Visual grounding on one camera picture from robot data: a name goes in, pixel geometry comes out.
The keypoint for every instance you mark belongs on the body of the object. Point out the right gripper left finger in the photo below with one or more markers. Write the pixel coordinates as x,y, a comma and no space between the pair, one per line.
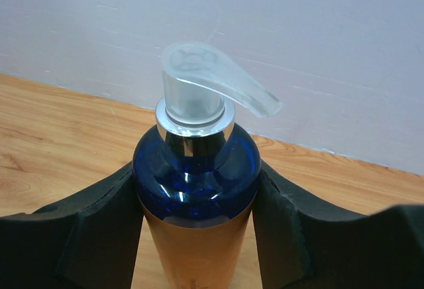
86,240

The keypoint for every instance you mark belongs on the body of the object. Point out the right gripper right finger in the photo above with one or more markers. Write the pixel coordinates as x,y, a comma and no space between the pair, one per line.
306,242

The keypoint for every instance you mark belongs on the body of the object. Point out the orange spray bottle back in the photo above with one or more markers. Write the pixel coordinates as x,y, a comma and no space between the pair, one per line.
196,170

